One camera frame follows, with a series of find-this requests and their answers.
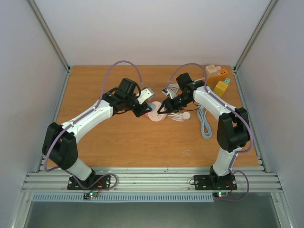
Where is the beige cube plug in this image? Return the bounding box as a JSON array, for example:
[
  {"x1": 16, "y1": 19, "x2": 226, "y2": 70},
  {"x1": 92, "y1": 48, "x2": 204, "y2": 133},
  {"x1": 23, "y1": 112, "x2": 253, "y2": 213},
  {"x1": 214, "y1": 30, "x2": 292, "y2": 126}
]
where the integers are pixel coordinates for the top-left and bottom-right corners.
[{"x1": 205, "y1": 65, "x2": 218, "y2": 77}]

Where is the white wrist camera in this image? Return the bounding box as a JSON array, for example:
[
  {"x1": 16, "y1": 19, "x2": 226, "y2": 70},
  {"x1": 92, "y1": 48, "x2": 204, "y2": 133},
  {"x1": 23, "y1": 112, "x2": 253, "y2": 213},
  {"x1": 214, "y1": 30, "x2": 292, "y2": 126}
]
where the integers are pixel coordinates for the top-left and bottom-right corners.
[
  {"x1": 137, "y1": 88, "x2": 155, "y2": 104},
  {"x1": 161, "y1": 87, "x2": 179, "y2": 99}
]

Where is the aluminium rail frame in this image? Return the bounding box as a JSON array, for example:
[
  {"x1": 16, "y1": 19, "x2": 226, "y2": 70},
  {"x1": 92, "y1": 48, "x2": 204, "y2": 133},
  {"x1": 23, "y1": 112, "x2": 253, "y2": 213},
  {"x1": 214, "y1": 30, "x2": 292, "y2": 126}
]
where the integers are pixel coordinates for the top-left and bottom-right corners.
[{"x1": 14, "y1": 66, "x2": 295, "y2": 228}]

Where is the round beige power strip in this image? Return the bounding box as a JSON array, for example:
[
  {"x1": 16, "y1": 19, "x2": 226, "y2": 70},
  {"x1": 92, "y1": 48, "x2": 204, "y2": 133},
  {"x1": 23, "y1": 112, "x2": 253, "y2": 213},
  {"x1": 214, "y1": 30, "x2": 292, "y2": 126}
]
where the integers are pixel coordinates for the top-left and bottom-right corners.
[{"x1": 145, "y1": 101, "x2": 167, "y2": 122}]

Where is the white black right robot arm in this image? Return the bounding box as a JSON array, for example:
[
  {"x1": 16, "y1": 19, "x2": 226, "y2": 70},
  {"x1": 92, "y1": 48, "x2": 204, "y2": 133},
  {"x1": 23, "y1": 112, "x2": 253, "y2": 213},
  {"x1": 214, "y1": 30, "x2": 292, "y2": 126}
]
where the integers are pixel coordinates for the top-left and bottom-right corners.
[{"x1": 158, "y1": 73, "x2": 252, "y2": 189}]

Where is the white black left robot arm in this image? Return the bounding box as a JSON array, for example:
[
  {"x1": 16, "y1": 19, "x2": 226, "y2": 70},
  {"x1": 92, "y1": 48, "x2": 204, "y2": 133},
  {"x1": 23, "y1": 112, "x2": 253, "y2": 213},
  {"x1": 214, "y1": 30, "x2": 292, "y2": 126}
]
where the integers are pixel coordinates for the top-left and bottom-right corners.
[{"x1": 42, "y1": 78, "x2": 154, "y2": 189}]

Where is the yellow cube socket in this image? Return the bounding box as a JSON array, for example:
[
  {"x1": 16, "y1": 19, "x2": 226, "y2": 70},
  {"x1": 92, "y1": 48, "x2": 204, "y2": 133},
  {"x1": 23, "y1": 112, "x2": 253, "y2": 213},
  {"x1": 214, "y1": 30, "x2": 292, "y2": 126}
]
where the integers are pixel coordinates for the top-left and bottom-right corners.
[{"x1": 213, "y1": 81, "x2": 228, "y2": 97}]

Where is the grey cable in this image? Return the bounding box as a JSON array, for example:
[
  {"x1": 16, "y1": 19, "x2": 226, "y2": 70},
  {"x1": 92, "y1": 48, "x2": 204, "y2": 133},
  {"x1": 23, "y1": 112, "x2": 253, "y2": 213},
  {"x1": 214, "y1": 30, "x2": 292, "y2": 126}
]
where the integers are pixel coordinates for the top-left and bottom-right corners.
[{"x1": 197, "y1": 105, "x2": 212, "y2": 140}]

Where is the right controller board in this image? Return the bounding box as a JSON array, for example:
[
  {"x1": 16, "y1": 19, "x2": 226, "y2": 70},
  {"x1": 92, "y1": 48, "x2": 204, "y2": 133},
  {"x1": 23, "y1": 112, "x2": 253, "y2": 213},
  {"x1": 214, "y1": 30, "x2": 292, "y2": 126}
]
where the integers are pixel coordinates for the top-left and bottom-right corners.
[{"x1": 213, "y1": 191, "x2": 232, "y2": 198}]

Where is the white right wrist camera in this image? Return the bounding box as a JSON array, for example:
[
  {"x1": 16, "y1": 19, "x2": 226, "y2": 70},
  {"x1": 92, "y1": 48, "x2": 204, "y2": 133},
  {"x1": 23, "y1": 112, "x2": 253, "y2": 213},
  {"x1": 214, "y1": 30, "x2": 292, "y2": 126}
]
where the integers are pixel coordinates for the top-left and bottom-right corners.
[{"x1": 161, "y1": 87, "x2": 179, "y2": 99}]

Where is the controller board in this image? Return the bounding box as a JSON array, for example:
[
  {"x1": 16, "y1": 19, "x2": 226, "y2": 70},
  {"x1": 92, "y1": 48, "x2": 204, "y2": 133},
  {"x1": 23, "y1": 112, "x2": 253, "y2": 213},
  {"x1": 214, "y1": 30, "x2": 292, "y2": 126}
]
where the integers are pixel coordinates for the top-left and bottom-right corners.
[
  {"x1": 213, "y1": 191, "x2": 232, "y2": 198},
  {"x1": 83, "y1": 192, "x2": 98, "y2": 200}
]

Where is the green small plug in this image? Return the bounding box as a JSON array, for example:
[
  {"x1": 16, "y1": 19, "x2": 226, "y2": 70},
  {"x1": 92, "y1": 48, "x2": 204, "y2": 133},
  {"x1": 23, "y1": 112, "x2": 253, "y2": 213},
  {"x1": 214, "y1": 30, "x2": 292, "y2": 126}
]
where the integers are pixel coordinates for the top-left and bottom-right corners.
[{"x1": 224, "y1": 78, "x2": 230, "y2": 84}]

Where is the light blue usb charger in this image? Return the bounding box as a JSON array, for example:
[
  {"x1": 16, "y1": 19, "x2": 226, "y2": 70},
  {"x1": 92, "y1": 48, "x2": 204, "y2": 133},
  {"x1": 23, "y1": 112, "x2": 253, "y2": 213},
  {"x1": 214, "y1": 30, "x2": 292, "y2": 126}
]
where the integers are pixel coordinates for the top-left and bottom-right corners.
[{"x1": 148, "y1": 103, "x2": 156, "y2": 110}]

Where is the orange power strip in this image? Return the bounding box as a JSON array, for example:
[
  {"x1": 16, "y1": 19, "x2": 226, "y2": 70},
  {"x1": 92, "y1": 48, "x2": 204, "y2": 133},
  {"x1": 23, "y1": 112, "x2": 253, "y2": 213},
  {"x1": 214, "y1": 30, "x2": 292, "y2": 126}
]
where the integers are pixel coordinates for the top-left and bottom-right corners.
[{"x1": 207, "y1": 68, "x2": 228, "y2": 81}]

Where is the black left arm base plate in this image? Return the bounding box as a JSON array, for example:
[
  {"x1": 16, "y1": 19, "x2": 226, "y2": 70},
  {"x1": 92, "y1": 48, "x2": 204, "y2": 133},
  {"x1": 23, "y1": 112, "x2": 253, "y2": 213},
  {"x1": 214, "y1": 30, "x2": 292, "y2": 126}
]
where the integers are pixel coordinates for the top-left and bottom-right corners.
[{"x1": 67, "y1": 173, "x2": 112, "y2": 190}]

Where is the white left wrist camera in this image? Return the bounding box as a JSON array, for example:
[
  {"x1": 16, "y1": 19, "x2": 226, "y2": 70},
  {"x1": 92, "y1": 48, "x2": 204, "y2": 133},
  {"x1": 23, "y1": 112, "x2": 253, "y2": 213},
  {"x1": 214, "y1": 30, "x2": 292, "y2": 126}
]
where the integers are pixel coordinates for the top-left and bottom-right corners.
[{"x1": 137, "y1": 88, "x2": 155, "y2": 104}]

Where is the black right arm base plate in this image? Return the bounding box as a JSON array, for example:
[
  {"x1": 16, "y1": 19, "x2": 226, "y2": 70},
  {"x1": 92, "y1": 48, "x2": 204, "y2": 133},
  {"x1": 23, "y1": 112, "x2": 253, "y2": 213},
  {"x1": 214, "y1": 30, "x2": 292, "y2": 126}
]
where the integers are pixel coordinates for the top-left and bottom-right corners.
[{"x1": 189, "y1": 174, "x2": 238, "y2": 191}]

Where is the left controller board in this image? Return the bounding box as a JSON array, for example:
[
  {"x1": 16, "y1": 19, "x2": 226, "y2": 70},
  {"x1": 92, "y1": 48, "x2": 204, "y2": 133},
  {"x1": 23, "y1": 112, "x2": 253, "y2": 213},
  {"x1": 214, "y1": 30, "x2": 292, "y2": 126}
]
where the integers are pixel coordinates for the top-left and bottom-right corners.
[{"x1": 83, "y1": 192, "x2": 98, "y2": 200}]

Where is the grey slotted cable duct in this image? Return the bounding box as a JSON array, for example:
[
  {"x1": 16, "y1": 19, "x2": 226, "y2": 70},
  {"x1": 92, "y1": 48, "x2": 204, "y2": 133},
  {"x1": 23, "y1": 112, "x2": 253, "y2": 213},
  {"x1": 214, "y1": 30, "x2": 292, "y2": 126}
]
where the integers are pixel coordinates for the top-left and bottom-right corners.
[{"x1": 32, "y1": 192, "x2": 214, "y2": 203}]

